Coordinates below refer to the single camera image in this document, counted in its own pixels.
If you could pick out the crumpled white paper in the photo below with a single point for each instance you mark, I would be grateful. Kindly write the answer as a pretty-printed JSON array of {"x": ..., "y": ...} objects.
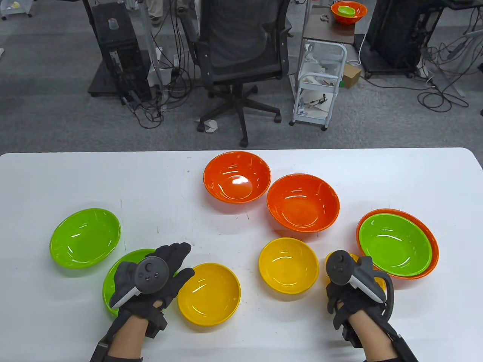
[{"x": 210, "y": 126}]

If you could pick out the black computer tower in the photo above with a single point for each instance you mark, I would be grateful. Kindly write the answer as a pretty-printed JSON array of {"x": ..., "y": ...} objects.
[{"x": 117, "y": 49}]

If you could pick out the orange plastic bowl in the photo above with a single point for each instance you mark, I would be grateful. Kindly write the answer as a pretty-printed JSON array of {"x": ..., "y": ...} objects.
[
  {"x": 303, "y": 201},
  {"x": 360, "y": 11},
  {"x": 237, "y": 177},
  {"x": 436, "y": 250}
]

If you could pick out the black forearm sensor box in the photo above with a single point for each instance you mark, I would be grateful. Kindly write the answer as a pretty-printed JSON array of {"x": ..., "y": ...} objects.
[
  {"x": 99, "y": 352},
  {"x": 405, "y": 348}
]

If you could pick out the white metal desk leg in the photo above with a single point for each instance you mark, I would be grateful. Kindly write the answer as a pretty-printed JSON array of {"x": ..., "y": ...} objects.
[{"x": 145, "y": 30}]

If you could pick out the white three-tier trolley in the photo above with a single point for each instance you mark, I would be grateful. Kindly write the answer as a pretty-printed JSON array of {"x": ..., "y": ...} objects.
[{"x": 310, "y": 121}]

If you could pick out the black equipment rack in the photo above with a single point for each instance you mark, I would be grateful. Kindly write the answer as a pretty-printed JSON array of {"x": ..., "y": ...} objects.
[{"x": 396, "y": 34}]

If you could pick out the person's left forearm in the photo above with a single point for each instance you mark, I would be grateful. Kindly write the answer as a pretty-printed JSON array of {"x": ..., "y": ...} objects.
[{"x": 126, "y": 339}]

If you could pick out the person's right forearm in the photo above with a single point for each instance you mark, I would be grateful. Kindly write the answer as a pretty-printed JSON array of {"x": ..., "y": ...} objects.
[{"x": 371, "y": 335}]

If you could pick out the person's right hand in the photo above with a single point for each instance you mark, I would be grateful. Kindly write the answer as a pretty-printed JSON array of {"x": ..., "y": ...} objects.
[{"x": 351, "y": 301}]

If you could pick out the white plastic bag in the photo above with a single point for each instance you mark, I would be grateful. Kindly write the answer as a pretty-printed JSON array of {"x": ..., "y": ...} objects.
[{"x": 320, "y": 68}]

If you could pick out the clear plastic cup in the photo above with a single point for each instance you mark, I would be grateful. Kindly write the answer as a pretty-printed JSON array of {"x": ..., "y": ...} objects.
[{"x": 113, "y": 24}]

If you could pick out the white rolling cart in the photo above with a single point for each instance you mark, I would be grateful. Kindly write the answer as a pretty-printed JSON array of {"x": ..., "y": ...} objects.
[{"x": 22, "y": 8}]

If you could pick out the cardboard box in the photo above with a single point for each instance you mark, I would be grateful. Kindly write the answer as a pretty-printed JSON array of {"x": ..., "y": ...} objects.
[{"x": 351, "y": 75}]

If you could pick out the black mesh office chair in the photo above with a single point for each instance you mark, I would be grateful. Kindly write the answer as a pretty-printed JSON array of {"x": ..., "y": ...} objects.
[{"x": 241, "y": 71}]

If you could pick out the green plastic bowl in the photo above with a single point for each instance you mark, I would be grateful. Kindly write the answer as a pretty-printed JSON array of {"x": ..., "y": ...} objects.
[
  {"x": 346, "y": 11},
  {"x": 132, "y": 255},
  {"x": 85, "y": 238},
  {"x": 394, "y": 243}
]

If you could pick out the brown wooden side table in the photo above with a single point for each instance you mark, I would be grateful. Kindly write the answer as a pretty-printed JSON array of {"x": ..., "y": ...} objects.
[{"x": 332, "y": 34}]

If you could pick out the person's left hand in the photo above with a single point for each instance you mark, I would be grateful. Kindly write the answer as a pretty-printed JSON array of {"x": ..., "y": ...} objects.
[{"x": 173, "y": 252}]

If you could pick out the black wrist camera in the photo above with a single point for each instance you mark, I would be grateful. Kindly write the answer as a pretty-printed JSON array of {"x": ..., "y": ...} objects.
[
  {"x": 155, "y": 324},
  {"x": 349, "y": 335}
]

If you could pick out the yellow plastic bowl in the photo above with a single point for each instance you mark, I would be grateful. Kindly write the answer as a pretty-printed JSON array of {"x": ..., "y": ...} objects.
[
  {"x": 354, "y": 257},
  {"x": 288, "y": 266},
  {"x": 208, "y": 296}
]

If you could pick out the grey and white controller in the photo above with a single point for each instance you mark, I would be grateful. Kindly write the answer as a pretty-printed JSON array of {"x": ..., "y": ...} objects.
[
  {"x": 151, "y": 275},
  {"x": 341, "y": 267}
]

